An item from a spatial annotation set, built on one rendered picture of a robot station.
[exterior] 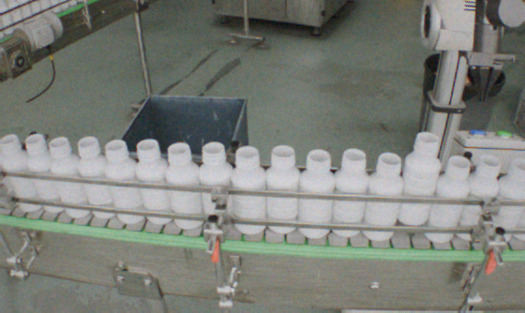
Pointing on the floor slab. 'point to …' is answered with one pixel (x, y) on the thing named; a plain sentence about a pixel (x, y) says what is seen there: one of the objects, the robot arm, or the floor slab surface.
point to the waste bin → (474, 120)
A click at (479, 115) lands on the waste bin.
